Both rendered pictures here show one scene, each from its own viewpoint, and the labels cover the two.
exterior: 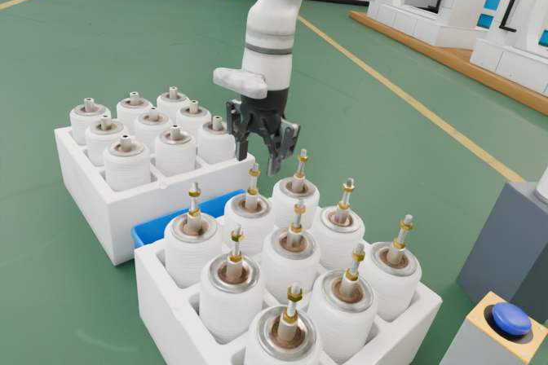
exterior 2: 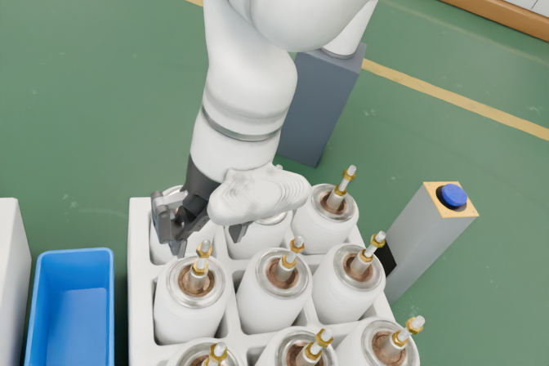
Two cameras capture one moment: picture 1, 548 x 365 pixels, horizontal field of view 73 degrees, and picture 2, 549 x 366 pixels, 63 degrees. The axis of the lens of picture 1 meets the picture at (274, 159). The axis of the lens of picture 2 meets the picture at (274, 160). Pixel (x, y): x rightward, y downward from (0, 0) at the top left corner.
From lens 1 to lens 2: 0.54 m
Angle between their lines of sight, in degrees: 59
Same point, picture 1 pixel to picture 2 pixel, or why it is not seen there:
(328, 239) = (278, 234)
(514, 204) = (312, 68)
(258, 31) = (274, 114)
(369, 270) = (334, 230)
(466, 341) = (439, 228)
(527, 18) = not seen: outside the picture
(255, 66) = (262, 158)
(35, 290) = not seen: outside the picture
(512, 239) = (317, 98)
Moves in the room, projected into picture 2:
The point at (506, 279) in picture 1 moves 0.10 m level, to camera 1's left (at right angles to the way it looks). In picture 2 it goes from (318, 130) to (299, 152)
